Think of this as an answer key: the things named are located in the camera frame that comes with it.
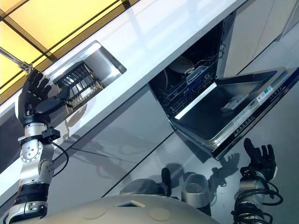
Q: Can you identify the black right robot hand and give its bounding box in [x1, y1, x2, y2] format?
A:
[239, 138, 279, 183]

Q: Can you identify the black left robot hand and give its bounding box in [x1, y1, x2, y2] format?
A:
[17, 69, 70, 128]

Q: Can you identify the stainless dishwasher door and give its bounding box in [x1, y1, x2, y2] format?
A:
[168, 66, 299, 162]

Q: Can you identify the chrome faucet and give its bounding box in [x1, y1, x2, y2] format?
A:
[0, 47, 34, 73]

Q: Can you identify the black dish rack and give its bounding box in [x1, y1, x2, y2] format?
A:
[57, 61, 105, 110]

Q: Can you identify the grey detergent dispenser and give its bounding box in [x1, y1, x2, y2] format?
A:
[220, 94, 249, 113]

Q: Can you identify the silver right robot leg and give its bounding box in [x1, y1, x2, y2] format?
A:
[184, 173, 211, 210]

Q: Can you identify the silver robot leg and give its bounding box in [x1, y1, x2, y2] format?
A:
[119, 167, 173, 197]
[184, 173, 211, 210]

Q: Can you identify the stainless steel sink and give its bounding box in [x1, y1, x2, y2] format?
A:
[51, 40, 128, 111]

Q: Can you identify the grey cabinet front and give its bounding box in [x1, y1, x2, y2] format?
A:
[50, 88, 175, 201]

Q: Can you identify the blue cutlery basket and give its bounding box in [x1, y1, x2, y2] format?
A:
[185, 65, 211, 86]

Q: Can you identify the silver left robot leg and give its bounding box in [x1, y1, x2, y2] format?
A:
[119, 167, 173, 197]

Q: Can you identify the white plate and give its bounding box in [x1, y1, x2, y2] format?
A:
[169, 56, 196, 74]

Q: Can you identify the beige cabinet door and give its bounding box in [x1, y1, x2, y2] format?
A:
[223, 0, 299, 79]

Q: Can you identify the beige robot torso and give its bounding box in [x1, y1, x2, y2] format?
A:
[42, 194, 212, 224]

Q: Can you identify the dark window frame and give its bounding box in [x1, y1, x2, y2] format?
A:
[0, 0, 131, 94]

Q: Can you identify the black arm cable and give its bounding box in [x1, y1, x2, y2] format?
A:
[48, 139, 69, 178]

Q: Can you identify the wire dishwasher rack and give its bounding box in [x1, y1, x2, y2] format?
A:
[151, 56, 224, 115]

